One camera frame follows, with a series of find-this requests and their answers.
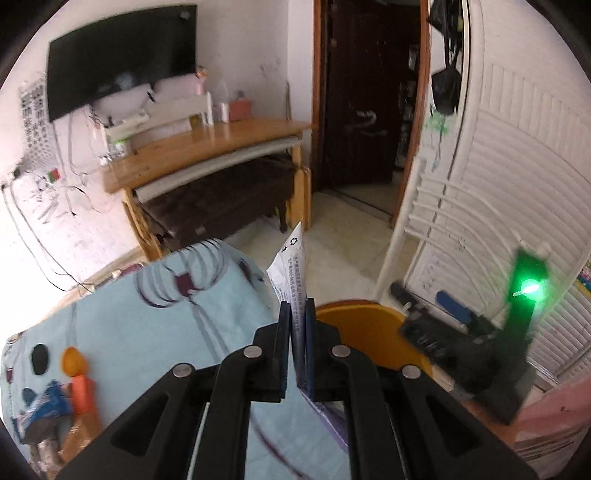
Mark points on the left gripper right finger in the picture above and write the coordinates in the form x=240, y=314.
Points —
x=401, y=423

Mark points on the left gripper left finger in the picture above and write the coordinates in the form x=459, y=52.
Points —
x=192, y=424

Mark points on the orange rectangular box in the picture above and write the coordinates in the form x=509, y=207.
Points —
x=82, y=395

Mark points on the purple white milk powder bag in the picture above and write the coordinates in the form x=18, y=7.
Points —
x=287, y=277

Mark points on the orange trash bin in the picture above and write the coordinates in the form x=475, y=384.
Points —
x=373, y=329

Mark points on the brown biscuit wrapper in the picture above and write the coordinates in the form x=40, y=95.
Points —
x=86, y=428

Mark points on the light blue patterned tablecloth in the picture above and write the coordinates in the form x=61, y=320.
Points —
x=195, y=306

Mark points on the blue black snack bag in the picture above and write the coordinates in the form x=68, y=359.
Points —
x=39, y=421

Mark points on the black round pad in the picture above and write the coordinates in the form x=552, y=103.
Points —
x=39, y=358

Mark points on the white louvered door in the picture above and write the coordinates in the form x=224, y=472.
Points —
x=509, y=169

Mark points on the wooden desk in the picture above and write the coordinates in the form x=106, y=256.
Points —
x=166, y=164

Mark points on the eye chart poster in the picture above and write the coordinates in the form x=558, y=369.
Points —
x=40, y=151

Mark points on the pink box on desk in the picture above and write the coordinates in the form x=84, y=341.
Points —
x=239, y=110

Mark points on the dark wooden doorway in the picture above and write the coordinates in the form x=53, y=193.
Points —
x=369, y=80

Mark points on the black wall television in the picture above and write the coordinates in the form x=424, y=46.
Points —
x=119, y=53

